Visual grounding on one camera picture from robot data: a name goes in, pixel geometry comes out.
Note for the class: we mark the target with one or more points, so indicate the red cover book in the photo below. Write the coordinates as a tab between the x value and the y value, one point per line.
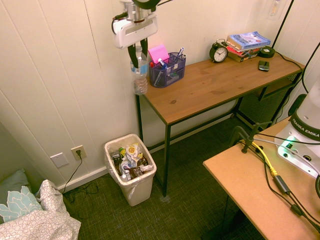
240	49

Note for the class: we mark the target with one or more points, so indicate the beige wall power outlet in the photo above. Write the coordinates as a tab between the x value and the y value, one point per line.
78	152

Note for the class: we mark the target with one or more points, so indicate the blue mesh desk organizer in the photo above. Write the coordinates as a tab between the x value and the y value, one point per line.
166	75

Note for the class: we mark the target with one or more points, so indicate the clear plastic water bottle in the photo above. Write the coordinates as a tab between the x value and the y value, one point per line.
140	80

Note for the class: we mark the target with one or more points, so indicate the blue cover paperback book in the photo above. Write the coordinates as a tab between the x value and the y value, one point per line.
248	38

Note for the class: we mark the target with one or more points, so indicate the black lamp with round base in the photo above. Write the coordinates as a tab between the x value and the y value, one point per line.
267	51

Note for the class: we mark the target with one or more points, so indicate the pink sticky note pad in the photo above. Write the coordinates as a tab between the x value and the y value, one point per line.
158	53

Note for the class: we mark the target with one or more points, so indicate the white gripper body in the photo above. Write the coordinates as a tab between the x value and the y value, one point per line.
135	31

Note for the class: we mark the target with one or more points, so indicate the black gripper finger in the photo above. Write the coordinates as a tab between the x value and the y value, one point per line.
133	58
145	48

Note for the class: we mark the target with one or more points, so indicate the beige plastic trash bin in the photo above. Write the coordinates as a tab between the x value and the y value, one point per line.
138	190

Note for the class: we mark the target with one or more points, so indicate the yellow black cover book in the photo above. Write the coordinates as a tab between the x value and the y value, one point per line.
241	57

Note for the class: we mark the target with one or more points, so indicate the black twin-bell alarm clock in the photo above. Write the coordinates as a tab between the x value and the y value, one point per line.
219	53

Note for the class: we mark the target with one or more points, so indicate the yellow white snack bag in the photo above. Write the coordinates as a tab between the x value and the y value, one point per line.
131	151

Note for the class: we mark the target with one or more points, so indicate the light fibreboard robot table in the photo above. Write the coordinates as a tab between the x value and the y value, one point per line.
245	190

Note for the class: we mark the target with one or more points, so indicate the black metal clamp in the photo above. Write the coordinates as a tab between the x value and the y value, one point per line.
247	140

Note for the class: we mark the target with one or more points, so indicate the blue capped marker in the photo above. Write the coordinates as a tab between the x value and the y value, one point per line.
181	50

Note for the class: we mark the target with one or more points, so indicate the teal flower print pillow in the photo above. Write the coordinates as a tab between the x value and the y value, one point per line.
15	205

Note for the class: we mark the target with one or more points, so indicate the grey capped marker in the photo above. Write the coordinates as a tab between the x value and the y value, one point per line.
184	56

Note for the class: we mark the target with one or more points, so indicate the black smartphone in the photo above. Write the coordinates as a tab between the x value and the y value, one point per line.
264	65

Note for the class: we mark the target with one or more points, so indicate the wooden desk black metal frame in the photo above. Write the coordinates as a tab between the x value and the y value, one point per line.
212	82

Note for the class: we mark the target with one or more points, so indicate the white circle pattern blanket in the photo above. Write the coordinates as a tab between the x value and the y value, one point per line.
42	220

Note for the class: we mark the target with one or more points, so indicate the white blank wall plate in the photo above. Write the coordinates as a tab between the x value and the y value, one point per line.
59	160

